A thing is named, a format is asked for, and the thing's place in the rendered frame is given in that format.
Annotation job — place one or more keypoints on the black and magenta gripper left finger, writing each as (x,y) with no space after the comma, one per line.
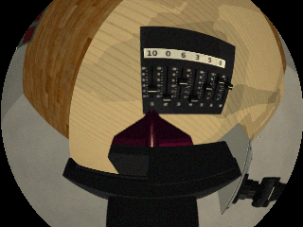
(137,134)

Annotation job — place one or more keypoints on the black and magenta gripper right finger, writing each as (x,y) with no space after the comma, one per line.
(165,134)

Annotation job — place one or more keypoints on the black lighting desk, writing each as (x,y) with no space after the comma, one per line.
(184,65)

